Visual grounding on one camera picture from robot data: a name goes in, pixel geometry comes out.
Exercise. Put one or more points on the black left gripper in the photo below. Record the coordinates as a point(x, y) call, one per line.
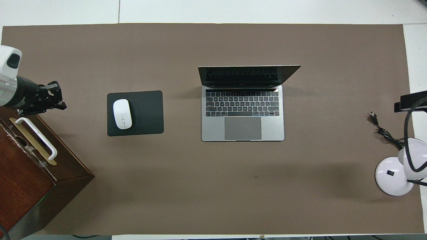
point(28, 95)

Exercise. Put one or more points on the silver grey laptop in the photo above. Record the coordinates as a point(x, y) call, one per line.
point(243, 113)

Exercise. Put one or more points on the brass plate on box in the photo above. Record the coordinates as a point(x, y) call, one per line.
point(20, 130)

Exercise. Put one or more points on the white desk lamp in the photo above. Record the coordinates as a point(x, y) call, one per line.
point(390, 173)

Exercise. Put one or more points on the white computer mouse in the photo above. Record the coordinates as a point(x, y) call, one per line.
point(122, 114)

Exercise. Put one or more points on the black mouse pad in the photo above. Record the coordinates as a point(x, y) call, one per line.
point(146, 113)

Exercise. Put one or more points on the dark brown wooden box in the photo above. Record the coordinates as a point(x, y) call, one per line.
point(26, 186)

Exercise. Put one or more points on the brown table mat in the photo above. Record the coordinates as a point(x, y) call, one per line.
point(213, 186)

